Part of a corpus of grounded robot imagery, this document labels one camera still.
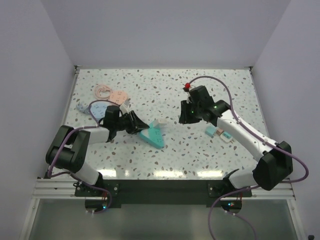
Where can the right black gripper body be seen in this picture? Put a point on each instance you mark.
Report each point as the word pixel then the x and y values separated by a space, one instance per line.
pixel 197 109

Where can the teal triangular power strip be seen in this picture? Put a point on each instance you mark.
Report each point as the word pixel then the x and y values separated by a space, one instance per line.
pixel 153 136

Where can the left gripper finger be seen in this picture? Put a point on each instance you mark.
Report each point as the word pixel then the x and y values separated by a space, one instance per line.
pixel 141 126
pixel 136 120

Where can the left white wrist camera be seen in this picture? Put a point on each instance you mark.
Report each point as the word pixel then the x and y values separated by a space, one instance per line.
pixel 125 107

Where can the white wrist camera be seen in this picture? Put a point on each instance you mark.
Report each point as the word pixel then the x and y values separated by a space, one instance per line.
pixel 125 107
pixel 186 89

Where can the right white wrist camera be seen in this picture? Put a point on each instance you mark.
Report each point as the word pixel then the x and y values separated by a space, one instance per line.
pixel 186 89

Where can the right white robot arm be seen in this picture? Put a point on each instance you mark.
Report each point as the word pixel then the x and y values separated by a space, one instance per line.
pixel 273 165

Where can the blue round power strip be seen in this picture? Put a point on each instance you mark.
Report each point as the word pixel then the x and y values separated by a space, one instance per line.
pixel 98 109

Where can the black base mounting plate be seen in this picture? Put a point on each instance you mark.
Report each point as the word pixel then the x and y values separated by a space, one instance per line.
pixel 165 192

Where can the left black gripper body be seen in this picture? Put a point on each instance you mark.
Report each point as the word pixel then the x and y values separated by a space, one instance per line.
pixel 126 123

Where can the pink round power strip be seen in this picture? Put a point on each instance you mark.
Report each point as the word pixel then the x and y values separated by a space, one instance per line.
pixel 118 97

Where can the light green plug adapter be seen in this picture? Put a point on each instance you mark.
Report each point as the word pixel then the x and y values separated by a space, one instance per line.
pixel 225 136

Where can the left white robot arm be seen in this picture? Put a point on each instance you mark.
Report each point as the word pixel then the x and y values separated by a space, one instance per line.
pixel 69 147

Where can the brownish pink plug adapter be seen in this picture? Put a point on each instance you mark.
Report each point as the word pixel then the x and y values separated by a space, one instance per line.
pixel 219 131

